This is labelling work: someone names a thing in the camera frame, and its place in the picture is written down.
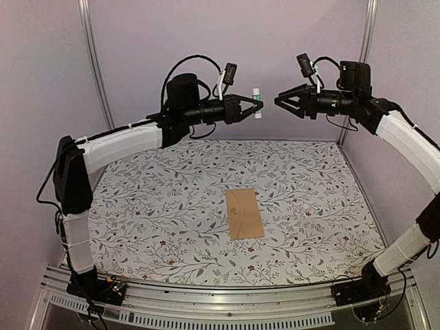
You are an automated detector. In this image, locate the green white glue stick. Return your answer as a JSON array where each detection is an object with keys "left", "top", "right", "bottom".
[{"left": 252, "top": 88, "right": 262, "bottom": 120}]

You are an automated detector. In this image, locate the left aluminium frame post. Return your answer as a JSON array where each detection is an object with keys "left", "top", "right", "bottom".
[{"left": 78, "top": 0, "right": 116, "bottom": 130}]

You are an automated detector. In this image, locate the aluminium frame post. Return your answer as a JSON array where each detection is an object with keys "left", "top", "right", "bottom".
[
  {"left": 338, "top": 0, "right": 378, "bottom": 148},
  {"left": 78, "top": 0, "right": 116, "bottom": 130}
]

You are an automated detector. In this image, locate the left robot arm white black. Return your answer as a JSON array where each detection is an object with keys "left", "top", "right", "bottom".
[{"left": 53, "top": 73, "right": 263, "bottom": 298}]

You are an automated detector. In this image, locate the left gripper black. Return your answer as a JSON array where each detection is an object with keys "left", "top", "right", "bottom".
[{"left": 183, "top": 93, "right": 263, "bottom": 125}]

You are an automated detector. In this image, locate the brown kraft envelope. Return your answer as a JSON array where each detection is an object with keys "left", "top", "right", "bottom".
[{"left": 225, "top": 188, "right": 265, "bottom": 240}]

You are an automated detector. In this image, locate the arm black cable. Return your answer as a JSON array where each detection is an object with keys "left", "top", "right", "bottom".
[
  {"left": 312, "top": 56, "right": 341, "bottom": 69},
  {"left": 159, "top": 55, "right": 223, "bottom": 111}
]

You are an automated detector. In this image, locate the aluminium front rail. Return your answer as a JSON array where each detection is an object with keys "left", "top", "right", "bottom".
[{"left": 29, "top": 266, "right": 435, "bottom": 329}]

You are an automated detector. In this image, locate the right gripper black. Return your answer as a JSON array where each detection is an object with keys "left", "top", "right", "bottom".
[{"left": 274, "top": 84, "right": 356, "bottom": 120}]

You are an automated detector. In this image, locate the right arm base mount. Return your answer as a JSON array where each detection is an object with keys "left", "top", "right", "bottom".
[{"left": 331, "top": 279, "right": 391, "bottom": 307}]

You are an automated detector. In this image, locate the right aluminium frame post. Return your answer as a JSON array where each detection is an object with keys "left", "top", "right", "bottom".
[{"left": 338, "top": 0, "right": 378, "bottom": 148}]

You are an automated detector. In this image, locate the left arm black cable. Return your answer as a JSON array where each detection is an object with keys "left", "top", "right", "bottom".
[{"left": 159, "top": 55, "right": 223, "bottom": 111}]

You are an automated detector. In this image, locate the floral patterned table mat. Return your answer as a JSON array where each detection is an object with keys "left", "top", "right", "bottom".
[{"left": 89, "top": 140, "right": 384, "bottom": 286}]

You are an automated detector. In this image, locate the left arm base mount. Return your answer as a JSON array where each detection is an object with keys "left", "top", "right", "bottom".
[{"left": 67, "top": 276, "right": 127, "bottom": 306}]

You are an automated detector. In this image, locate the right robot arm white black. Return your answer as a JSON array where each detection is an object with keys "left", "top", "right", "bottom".
[{"left": 274, "top": 54, "right": 439, "bottom": 300}]

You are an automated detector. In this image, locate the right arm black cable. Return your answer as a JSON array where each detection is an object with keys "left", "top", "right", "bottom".
[{"left": 312, "top": 56, "right": 341, "bottom": 69}]

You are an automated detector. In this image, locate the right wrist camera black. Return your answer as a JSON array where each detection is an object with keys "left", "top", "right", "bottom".
[{"left": 296, "top": 53, "right": 314, "bottom": 78}]

